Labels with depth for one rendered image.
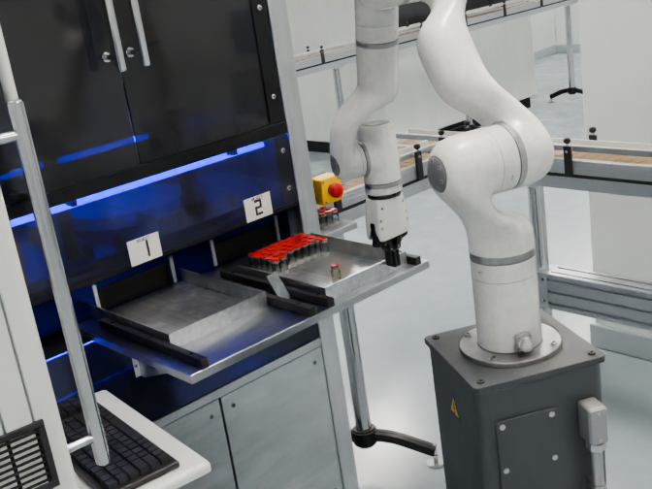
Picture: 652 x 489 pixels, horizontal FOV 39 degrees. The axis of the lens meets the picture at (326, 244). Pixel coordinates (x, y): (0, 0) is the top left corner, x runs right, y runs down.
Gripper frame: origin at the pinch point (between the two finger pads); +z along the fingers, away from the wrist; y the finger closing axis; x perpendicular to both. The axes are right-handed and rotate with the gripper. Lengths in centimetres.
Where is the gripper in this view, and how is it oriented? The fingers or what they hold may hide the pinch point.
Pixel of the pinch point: (392, 257)
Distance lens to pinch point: 215.3
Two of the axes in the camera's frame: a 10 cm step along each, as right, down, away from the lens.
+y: -7.3, 3.1, -6.1
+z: 1.4, 9.4, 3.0
